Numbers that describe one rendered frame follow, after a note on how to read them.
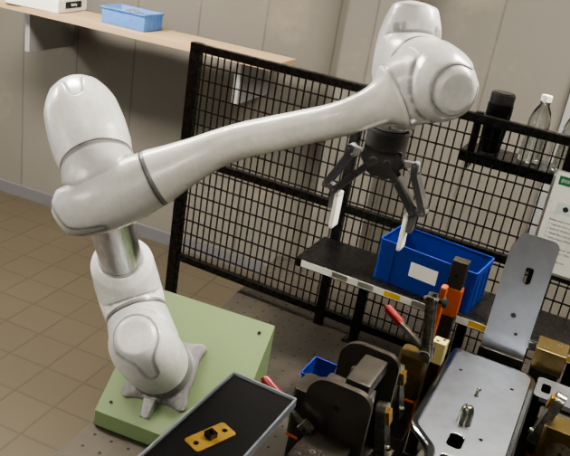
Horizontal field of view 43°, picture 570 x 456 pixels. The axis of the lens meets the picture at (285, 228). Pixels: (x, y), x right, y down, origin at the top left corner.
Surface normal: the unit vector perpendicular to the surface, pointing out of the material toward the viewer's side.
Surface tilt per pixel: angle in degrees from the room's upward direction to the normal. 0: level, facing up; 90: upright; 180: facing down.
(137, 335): 47
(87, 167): 56
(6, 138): 90
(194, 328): 42
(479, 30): 90
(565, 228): 90
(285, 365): 0
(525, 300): 90
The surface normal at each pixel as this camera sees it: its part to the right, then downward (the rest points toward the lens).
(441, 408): 0.15, -0.91
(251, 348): -0.11, -0.46
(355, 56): -0.37, 0.30
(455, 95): 0.29, 0.33
